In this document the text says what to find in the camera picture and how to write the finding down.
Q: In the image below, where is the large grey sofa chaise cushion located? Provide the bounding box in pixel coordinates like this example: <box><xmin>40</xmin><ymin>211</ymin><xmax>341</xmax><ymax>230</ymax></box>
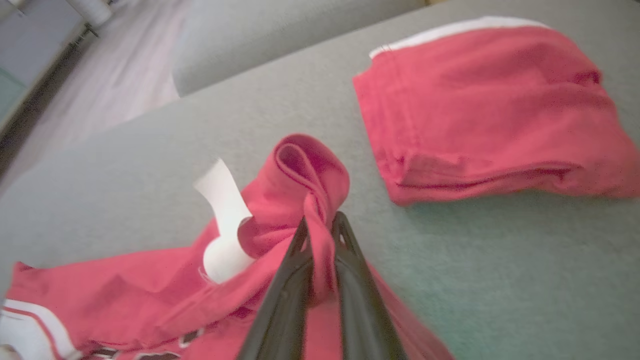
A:
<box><xmin>0</xmin><ymin>0</ymin><xmax>640</xmax><ymax>360</ymax></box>

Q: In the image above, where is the red white basketball jersey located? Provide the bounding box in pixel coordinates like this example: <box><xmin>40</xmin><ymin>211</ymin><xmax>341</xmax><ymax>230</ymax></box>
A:
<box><xmin>0</xmin><ymin>133</ymin><xmax>456</xmax><ymax>360</ymax></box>

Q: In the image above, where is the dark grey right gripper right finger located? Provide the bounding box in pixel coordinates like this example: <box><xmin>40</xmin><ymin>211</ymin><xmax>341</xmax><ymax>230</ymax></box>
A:
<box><xmin>331</xmin><ymin>211</ymin><xmax>408</xmax><ymax>360</ymax></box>

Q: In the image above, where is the pale green grey cabinet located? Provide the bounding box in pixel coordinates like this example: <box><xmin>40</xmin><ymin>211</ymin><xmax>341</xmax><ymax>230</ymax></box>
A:
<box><xmin>0</xmin><ymin>0</ymin><xmax>88</xmax><ymax>136</ymax></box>

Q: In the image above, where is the folded red white garment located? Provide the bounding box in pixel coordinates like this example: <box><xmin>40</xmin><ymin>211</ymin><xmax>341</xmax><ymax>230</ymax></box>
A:
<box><xmin>352</xmin><ymin>16</ymin><xmax>640</xmax><ymax>207</ymax></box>

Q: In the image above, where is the grey sofa seat cushion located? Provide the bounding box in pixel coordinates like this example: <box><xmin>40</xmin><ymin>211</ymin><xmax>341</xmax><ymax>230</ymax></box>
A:
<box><xmin>172</xmin><ymin>0</ymin><xmax>426</xmax><ymax>97</ymax></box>

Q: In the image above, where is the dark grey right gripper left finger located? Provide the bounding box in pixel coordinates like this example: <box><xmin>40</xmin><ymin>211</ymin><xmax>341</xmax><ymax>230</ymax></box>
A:
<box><xmin>237</xmin><ymin>216</ymin><xmax>315</xmax><ymax>360</ymax></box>

